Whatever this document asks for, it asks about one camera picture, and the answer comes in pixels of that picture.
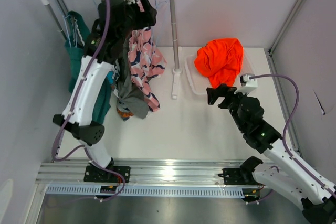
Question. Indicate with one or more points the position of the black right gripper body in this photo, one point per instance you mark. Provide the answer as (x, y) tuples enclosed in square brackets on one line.
[(232, 99)]

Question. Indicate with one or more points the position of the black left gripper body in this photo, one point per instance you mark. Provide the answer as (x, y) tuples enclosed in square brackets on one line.
[(137, 20)]

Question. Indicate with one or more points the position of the pink shark print shorts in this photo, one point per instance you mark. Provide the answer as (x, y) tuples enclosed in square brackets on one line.
[(146, 62)]

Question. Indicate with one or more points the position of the teal green shorts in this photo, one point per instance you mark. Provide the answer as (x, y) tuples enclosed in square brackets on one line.
[(78, 64)]

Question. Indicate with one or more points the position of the blue orange patterned shorts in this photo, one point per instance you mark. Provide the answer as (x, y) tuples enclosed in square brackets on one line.
[(123, 88)]

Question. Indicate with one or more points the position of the grey shorts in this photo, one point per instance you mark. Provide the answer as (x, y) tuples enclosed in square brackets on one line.
[(141, 107)]

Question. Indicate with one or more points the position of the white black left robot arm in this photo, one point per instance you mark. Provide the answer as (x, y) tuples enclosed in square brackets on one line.
[(116, 57)]

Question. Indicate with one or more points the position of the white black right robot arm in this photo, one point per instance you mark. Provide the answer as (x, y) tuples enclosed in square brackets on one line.
[(297, 181)]

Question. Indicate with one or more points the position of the white plastic basket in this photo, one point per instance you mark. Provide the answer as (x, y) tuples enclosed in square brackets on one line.
[(199, 83)]

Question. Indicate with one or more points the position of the slotted cable duct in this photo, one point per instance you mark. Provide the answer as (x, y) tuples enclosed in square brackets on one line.
[(152, 191)]

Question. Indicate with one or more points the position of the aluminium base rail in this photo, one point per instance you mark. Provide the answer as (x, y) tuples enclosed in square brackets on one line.
[(144, 172)]

